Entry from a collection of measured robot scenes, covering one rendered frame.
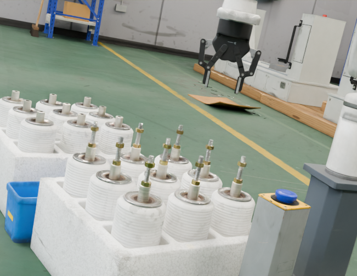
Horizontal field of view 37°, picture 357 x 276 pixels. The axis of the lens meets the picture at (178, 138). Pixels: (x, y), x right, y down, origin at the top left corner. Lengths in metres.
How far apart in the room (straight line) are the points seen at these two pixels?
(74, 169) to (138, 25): 6.46
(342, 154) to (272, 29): 7.06
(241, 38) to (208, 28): 6.74
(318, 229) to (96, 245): 0.58
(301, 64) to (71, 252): 3.53
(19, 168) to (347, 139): 0.82
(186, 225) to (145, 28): 6.63
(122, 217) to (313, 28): 3.58
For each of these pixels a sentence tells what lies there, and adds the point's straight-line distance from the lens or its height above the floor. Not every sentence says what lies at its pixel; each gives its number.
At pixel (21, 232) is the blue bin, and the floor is 0.03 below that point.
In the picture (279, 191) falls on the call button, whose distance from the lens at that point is 0.99.
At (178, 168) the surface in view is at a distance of 1.29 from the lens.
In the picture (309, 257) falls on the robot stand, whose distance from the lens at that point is 1.38.
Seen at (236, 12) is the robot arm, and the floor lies 0.63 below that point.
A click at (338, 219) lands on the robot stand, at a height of 0.21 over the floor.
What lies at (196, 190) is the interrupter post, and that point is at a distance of 1.07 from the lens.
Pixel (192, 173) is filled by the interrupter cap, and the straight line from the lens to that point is 1.24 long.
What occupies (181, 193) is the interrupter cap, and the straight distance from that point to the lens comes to 1.09.
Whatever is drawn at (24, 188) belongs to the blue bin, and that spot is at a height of 0.10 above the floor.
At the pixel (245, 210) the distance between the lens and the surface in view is 1.13.
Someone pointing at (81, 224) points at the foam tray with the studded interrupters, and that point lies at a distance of 1.07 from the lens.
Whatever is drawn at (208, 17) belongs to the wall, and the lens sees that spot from 7.88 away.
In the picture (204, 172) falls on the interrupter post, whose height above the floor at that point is 0.26.
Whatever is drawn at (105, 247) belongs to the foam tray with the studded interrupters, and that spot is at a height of 0.17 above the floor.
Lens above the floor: 0.61
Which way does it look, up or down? 13 degrees down
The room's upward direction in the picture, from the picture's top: 12 degrees clockwise
